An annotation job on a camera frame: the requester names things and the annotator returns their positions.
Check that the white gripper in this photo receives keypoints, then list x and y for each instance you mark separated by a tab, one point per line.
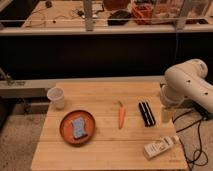
166	114

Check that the black whiteboard eraser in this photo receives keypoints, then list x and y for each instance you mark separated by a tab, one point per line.
147	115

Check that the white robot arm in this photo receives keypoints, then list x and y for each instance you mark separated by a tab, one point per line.
187	81

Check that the orange carrot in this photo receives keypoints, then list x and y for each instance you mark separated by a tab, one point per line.
121	114

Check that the blue sponge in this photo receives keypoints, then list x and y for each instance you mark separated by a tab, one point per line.
78	128

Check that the orange round plate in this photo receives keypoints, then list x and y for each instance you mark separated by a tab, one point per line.
66	128

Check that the orange crate on bench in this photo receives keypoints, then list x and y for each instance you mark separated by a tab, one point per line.
141	14

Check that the black bag on bench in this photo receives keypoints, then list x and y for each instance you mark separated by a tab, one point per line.
119	17

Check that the grey metal post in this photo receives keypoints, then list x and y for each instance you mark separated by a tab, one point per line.
88	14

